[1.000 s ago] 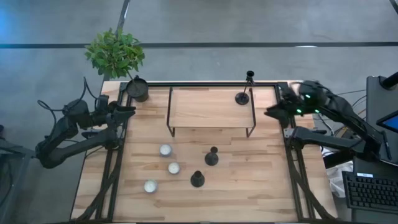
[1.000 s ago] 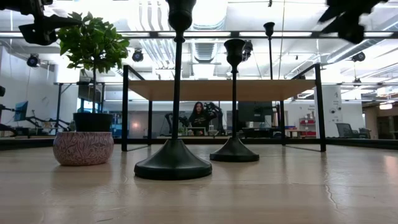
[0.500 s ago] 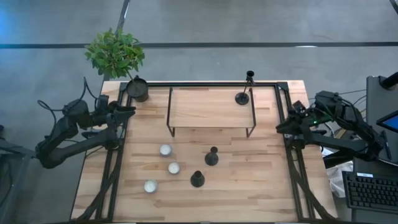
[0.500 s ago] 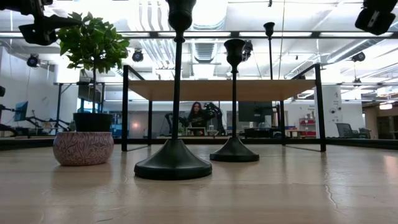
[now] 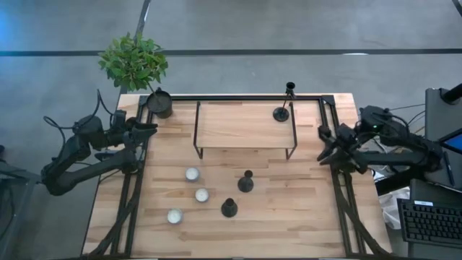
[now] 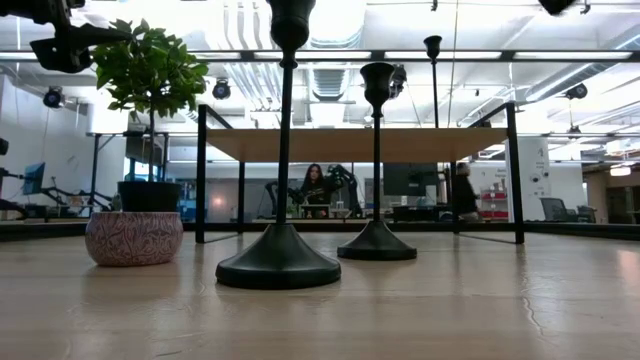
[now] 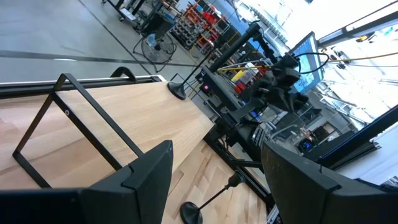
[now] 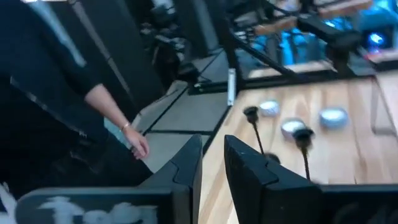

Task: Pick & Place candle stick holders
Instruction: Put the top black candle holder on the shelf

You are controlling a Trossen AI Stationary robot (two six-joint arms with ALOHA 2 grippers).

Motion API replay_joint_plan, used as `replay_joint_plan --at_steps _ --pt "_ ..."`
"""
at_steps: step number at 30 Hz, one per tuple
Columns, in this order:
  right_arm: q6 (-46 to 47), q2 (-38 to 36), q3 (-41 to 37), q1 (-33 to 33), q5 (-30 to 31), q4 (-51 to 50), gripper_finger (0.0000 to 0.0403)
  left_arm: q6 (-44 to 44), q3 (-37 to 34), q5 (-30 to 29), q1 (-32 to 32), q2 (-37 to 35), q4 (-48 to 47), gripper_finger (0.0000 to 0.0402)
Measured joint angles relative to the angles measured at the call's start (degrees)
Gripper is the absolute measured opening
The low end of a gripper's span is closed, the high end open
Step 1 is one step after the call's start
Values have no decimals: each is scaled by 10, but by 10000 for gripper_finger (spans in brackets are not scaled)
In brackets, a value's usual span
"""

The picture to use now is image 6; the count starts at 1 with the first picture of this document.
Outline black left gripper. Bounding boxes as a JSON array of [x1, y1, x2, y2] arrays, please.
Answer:
[[0, 0, 134, 74]]

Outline black metal candlestick holder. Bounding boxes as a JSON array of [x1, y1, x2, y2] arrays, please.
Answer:
[[215, 0, 342, 290], [423, 34, 443, 129], [337, 62, 418, 261]]

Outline patterned ceramic jar candle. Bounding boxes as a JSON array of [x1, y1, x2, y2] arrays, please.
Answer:
[[84, 211, 184, 267]]

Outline green leafy potted plant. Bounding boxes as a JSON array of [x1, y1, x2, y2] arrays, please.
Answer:
[[91, 18, 210, 184]]

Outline blue-lit computer monitor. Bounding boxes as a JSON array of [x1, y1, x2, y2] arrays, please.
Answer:
[[22, 162, 46, 196]]

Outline black plant pot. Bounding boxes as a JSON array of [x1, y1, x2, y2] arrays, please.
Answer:
[[117, 180, 182, 214]]

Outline grey office chair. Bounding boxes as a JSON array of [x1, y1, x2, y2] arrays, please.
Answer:
[[539, 197, 576, 223]]

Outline shelf with red bins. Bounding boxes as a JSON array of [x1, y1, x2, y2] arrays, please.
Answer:
[[479, 187, 510, 221]]

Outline person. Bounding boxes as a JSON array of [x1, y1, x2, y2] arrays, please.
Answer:
[[451, 161, 482, 222], [298, 163, 335, 206]]

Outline black large display screen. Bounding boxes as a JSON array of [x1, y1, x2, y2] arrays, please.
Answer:
[[383, 162, 440, 197]]

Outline wooden riser shelf black legs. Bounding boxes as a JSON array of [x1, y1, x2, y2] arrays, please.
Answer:
[[195, 102, 525, 245]]

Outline black background rig frame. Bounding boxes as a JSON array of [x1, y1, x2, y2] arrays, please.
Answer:
[[85, 130, 171, 211]]

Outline black metal rig frame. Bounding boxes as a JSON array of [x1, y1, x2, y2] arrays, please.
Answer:
[[0, 48, 640, 242]]

